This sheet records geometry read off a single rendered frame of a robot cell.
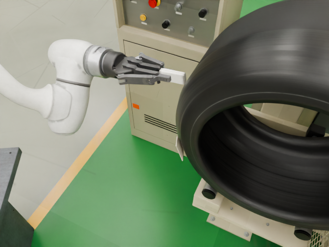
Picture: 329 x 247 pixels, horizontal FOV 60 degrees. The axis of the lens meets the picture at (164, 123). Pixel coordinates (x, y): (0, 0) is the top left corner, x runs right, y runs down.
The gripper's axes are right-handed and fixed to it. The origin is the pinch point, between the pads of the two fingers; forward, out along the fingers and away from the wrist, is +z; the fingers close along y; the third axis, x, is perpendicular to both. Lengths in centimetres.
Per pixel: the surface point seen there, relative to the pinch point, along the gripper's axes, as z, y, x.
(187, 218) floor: -12, 17, 122
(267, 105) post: 21.2, 26.5, 27.1
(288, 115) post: 28.8, 26.5, 29.4
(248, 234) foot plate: 24, 23, 126
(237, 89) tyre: 19.9, -11.4, -9.4
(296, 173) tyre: 36, 8, 36
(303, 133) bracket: 35, 24, 34
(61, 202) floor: -88, -10, 112
